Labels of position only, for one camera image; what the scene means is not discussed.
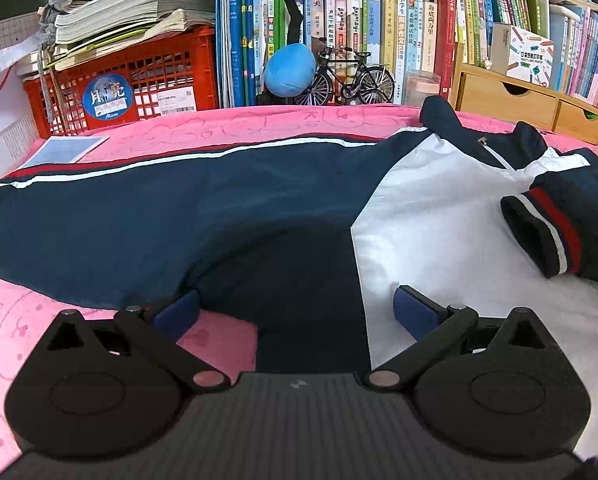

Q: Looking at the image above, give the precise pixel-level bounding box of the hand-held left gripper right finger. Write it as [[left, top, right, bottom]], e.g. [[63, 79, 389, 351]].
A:
[[364, 285, 552, 394]]

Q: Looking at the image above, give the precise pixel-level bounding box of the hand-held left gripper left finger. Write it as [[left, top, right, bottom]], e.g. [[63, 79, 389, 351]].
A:
[[44, 289, 232, 394]]

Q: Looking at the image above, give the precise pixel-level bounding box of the navy and white jacket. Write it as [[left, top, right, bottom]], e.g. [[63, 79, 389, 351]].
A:
[[0, 95, 598, 376]]

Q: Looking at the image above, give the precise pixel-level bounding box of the pink bunny print blanket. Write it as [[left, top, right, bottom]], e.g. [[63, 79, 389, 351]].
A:
[[0, 102, 598, 478]]

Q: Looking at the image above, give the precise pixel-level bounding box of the light blue booklet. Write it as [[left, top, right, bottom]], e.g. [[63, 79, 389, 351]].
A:
[[18, 135, 110, 170]]

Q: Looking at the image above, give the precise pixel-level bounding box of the wooden drawer organizer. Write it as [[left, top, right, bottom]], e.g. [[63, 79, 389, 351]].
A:
[[451, 42, 598, 146]]

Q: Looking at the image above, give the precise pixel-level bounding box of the black model bicycle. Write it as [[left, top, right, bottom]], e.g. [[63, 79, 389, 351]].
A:
[[294, 37, 396, 107]]

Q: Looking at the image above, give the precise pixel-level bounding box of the red plastic crate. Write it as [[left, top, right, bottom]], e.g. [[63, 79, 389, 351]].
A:
[[23, 25, 220, 137]]

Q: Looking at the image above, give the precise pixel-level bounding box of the blue plush ball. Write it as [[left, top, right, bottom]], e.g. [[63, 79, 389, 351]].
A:
[[263, 43, 317, 98]]

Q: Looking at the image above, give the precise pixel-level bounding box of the white printed pencil box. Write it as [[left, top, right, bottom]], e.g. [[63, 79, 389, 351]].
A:
[[490, 22, 556, 86]]

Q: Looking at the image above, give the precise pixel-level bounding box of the row of colourful books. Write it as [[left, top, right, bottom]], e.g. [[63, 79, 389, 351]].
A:
[[214, 0, 598, 111]]

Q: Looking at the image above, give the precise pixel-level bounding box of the stack of papers and booklets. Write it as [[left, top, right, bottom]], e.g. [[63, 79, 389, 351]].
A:
[[16, 0, 217, 76]]

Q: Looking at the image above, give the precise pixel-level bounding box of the black hanging strap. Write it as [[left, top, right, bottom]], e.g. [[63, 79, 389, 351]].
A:
[[285, 0, 307, 46]]

